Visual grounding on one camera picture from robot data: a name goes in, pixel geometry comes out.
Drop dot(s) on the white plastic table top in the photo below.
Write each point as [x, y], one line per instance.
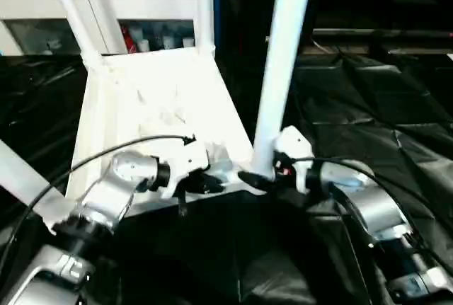
[156, 100]

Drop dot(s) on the white plastic table leg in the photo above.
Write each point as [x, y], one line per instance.
[279, 57]
[28, 181]
[74, 15]
[204, 8]

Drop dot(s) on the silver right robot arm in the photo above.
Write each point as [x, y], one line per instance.
[375, 206]

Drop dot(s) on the black table mat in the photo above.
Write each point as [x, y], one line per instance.
[354, 121]

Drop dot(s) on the black low cabinet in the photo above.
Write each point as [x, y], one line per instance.
[382, 1]

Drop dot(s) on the white glass-door cabinet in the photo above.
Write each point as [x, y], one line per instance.
[92, 8]

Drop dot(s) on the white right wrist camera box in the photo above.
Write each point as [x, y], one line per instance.
[291, 139]

